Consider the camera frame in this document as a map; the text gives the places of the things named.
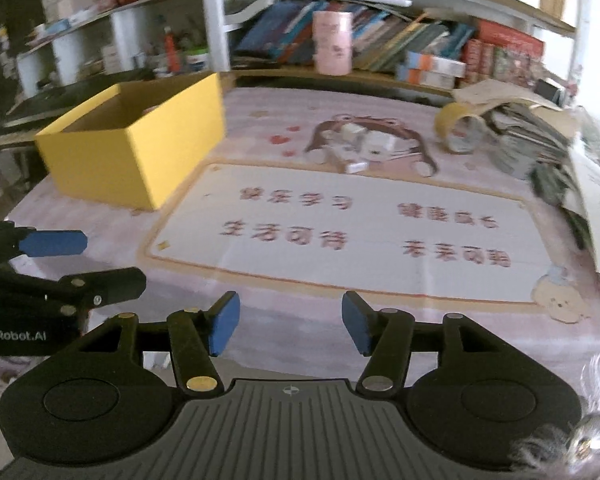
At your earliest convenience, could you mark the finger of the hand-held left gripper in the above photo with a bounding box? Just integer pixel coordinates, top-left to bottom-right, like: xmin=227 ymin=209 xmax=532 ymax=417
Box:
xmin=0 ymin=221 xmax=89 ymax=273
xmin=0 ymin=267 xmax=147 ymax=319

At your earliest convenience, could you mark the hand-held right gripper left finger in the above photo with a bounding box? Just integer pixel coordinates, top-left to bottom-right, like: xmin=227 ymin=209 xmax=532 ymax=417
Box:
xmin=55 ymin=291 xmax=241 ymax=395

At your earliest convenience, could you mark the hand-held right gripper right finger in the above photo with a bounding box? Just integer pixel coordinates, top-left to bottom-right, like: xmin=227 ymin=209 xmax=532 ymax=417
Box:
xmin=341 ymin=291 xmax=533 ymax=395

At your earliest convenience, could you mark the yellow cardboard box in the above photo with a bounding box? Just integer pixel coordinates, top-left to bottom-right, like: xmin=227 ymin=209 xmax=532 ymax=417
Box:
xmin=34 ymin=72 xmax=227 ymax=211

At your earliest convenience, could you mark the yellow tape roll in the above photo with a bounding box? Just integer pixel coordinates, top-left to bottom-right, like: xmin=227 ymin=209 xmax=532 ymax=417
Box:
xmin=434 ymin=101 xmax=491 ymax=155

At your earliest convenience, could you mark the desktop with pink checked tablecloth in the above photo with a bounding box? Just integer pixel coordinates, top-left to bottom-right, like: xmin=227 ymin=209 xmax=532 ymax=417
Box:
xmin=5 ymin=85 xmax=600 ymax=391

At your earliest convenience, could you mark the black electric piano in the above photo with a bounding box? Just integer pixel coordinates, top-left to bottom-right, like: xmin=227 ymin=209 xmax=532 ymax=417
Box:
xmin=0 ymin=77 xmax=156 ymax=150

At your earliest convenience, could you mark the white curved side shelf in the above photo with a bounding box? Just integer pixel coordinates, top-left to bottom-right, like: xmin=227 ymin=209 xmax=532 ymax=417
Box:
xmin=15 ymin=0 xmax=216 ymax=102

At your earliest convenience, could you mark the red tube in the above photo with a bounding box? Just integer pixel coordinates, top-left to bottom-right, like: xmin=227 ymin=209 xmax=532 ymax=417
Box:
xmin=163 ymin=27 xmax=182 ymax=76

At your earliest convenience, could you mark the white jar with green lid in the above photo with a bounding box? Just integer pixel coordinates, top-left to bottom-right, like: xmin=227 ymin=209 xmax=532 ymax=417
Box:
xmin=185 ymin=47 xmax=210 ymax=74

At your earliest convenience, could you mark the orange white small box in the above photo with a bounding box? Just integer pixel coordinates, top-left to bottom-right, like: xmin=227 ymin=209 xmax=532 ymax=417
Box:
xmin=405 ymin=51 xmax=467 ymax=76
xmin=397 ymin=66 xmax=456 ymax=89

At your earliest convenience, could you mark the pile of papers and books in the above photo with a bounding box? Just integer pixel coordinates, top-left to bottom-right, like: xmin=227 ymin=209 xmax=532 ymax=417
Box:
xmin=452 ymin=79 xmax=600 ymax=281

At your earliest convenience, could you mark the white bookshelf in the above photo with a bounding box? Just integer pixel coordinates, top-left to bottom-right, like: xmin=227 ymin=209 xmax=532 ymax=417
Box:
xmin=200 ymin=0 xmax=581 ymax=107

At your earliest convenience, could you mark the pink printed tumbler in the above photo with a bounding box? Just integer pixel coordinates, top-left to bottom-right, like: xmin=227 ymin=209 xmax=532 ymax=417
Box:
xmin=312 ymin=10 xmax=354 ymax=75

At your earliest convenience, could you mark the row of leaning books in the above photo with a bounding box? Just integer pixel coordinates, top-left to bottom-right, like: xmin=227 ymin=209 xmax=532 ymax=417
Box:
xmin=232 ymin=0 xmax=476 ymax=73

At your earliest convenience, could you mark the red gift box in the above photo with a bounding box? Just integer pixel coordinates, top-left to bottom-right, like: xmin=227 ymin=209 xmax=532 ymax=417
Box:
xmin=462 ymin=20 xmax=546 ymax=92

